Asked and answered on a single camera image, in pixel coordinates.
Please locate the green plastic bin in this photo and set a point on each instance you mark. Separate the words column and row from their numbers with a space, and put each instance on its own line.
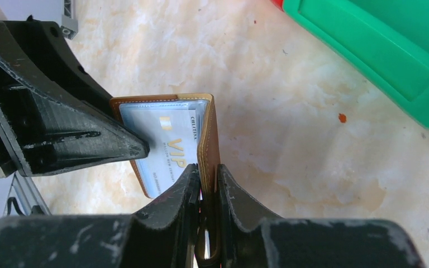
column 387, row 41

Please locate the silver VIP card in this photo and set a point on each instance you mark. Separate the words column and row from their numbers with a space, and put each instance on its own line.
column 172, row 134

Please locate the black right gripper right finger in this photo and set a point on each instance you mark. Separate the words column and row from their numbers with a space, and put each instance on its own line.
column 254, row 236

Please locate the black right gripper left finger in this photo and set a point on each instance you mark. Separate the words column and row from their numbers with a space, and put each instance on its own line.
column 161, row 234

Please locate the aluminium front rail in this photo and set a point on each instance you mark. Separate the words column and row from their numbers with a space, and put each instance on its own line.
column 24, row 198

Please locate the red bin with gold cards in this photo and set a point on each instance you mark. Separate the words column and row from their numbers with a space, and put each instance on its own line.
column 278, row 3

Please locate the brown leather card holder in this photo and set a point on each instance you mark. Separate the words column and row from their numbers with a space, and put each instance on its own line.
column 208, row 248

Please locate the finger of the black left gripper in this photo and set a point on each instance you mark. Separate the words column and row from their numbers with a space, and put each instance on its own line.
column 54, row 117

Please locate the grey metal bracket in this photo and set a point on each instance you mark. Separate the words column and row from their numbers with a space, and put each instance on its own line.
column 69, row 22

